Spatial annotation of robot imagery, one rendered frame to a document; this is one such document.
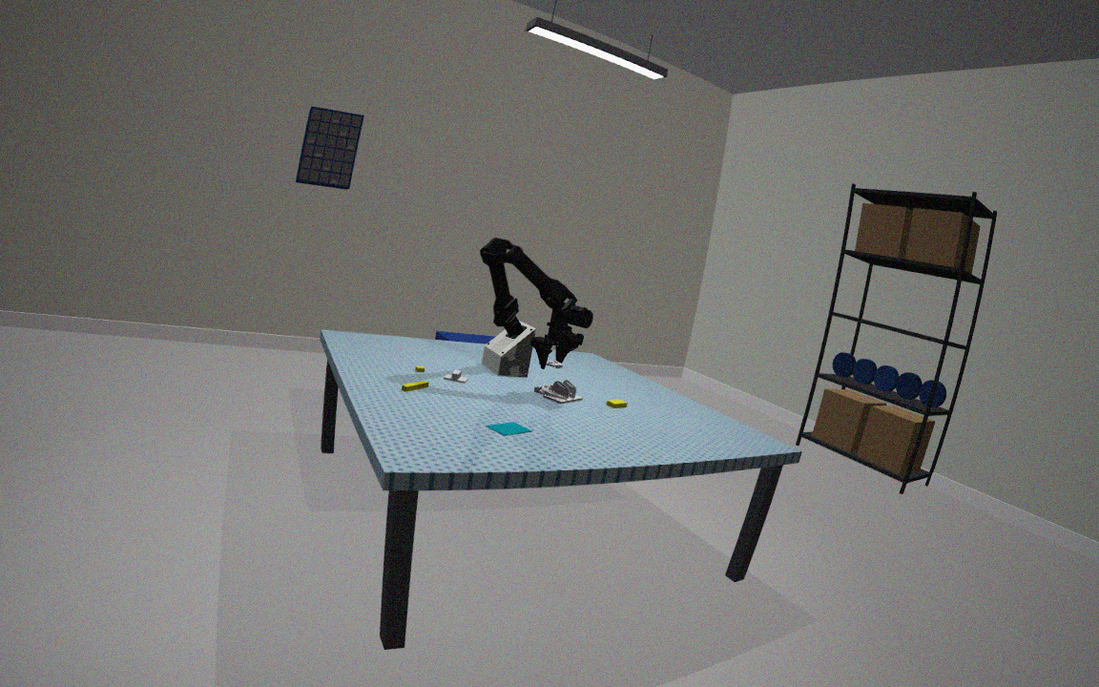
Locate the teal flat rectangular plate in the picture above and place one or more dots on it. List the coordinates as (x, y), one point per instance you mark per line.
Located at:
(507, 429)

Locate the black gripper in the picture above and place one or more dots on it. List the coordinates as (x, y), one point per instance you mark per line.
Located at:
(543, 345)

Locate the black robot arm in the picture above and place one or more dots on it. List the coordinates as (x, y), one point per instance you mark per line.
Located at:
(552, 291)

